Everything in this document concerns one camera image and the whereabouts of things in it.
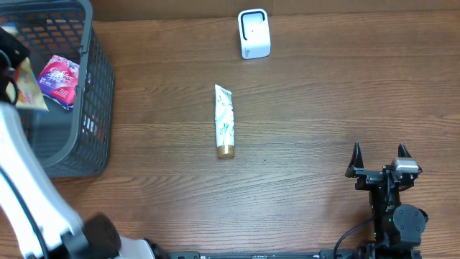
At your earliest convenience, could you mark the beige snack bag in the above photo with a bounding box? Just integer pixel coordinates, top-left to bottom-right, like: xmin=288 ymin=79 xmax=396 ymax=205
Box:
xmin=6 ymin=58 xmax=48 ymax=112

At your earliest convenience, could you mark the purple red sachet pack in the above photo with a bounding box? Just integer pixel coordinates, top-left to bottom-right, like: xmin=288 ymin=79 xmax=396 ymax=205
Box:
xmin=37 ymin=55 xmax=80 ymax=111

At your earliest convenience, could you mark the white gold-capped cream tube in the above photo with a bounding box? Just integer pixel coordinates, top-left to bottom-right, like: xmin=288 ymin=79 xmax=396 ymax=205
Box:
xmin=215 ymin=84 xmax=235 ymax=158

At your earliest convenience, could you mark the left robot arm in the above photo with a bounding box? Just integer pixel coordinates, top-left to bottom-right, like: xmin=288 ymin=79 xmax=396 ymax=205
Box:
xmin=1 ymin=25 xmax=169 ymax=259

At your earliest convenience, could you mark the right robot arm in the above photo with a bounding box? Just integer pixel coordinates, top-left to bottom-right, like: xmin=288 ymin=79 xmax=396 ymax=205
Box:
xmin=333 ymin=142 xmax=428 ymax=258

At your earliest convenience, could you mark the white barcode scanner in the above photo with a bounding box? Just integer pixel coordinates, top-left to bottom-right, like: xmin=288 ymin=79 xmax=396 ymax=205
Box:
xmin=237 ymin=8 xmax=271 ymax=60

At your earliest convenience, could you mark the grey plastic mesh basket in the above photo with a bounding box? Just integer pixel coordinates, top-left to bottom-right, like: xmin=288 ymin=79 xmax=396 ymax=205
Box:
xmin=1 ymin=0 xmax=114 ymax=178

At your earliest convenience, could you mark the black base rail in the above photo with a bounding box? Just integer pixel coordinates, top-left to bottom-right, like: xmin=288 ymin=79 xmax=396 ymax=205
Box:
xmin=153 ymin=247 xmax=409 ymax=259

